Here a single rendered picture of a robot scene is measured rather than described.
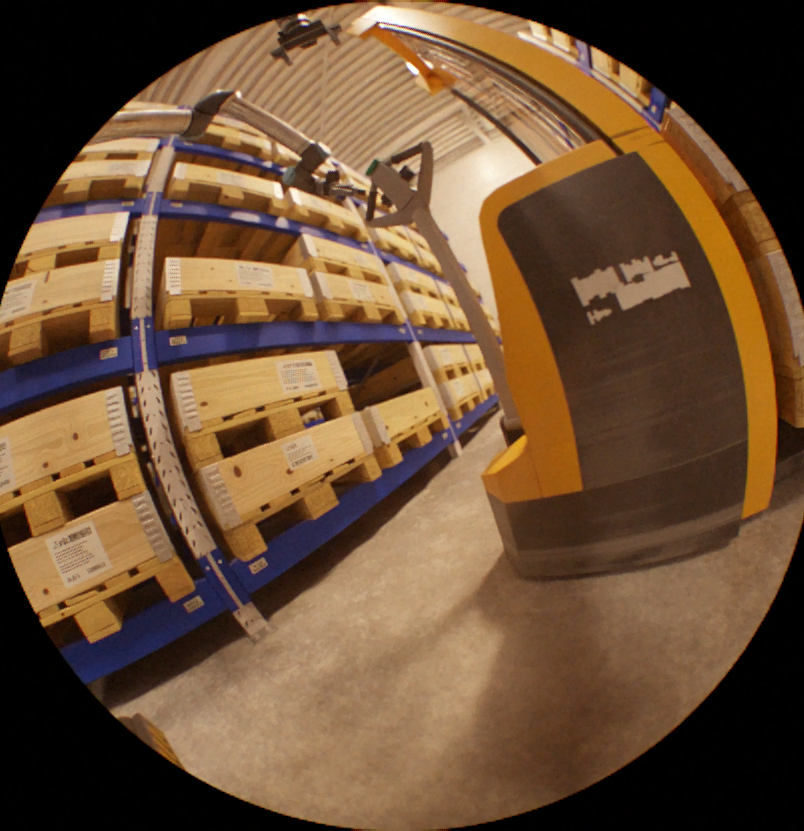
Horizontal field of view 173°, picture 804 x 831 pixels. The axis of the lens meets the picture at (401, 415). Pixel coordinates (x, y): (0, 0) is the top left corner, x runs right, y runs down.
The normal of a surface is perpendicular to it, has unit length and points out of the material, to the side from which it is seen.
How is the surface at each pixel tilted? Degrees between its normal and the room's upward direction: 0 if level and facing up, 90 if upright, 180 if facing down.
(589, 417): 90
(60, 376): 90
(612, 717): 0
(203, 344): 90
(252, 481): 90
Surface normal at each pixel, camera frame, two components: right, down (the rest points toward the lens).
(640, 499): -0.59, 0.26
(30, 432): 0.76, -0.29
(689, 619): -0.37, -0.93
